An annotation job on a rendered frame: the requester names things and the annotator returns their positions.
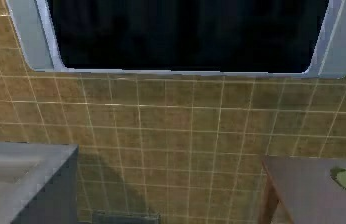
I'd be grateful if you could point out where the brown wooden dining table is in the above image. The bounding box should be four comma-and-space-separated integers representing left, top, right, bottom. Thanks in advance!
258, 155, 346, 224

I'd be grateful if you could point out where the grey framed dark window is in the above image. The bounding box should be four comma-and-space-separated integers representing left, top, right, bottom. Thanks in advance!
6, 0, 346, 80

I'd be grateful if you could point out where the grey sink counter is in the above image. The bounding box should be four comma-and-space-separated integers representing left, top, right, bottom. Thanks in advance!
0, 141, 80, 224

